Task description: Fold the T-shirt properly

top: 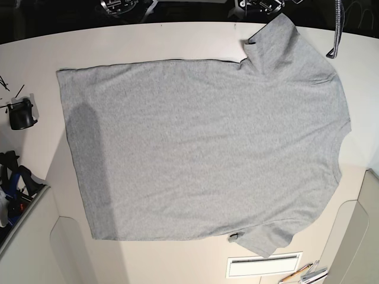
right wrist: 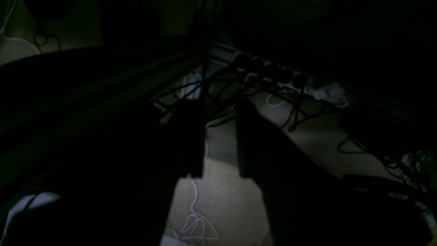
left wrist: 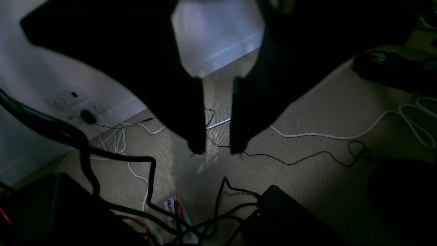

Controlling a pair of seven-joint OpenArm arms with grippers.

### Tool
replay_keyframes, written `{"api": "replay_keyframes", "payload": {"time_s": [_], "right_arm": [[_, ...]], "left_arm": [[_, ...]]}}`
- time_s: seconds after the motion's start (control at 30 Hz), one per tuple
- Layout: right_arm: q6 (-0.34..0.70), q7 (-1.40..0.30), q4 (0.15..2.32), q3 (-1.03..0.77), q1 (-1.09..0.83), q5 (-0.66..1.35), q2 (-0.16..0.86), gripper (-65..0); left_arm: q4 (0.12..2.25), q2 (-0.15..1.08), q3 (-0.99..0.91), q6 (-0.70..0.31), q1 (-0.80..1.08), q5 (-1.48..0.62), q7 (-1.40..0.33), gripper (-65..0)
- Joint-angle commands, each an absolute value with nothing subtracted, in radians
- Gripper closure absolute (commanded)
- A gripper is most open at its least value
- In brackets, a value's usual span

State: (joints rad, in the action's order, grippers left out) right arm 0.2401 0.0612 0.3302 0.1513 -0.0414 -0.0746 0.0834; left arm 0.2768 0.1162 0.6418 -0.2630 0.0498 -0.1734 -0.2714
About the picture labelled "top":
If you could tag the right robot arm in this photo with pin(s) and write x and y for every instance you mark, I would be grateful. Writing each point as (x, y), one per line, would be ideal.
(119, 7)

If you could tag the grey T-shirt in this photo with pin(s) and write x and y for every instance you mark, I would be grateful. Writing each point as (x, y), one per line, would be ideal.
(179, 150)

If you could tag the black cable ties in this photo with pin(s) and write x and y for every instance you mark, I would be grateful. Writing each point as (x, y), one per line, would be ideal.
(4, 84)

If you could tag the wooden pencil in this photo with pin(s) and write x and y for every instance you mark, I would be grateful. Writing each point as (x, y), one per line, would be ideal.
(296, 273)

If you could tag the black and blue tools pile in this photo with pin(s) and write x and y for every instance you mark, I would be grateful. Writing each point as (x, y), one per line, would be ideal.
(18, 185)

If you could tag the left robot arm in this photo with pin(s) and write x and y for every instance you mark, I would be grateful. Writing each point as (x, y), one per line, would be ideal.
(241, 8)

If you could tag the white rectangular slot plate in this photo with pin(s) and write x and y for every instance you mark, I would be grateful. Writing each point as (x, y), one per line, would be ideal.
(257, 266)

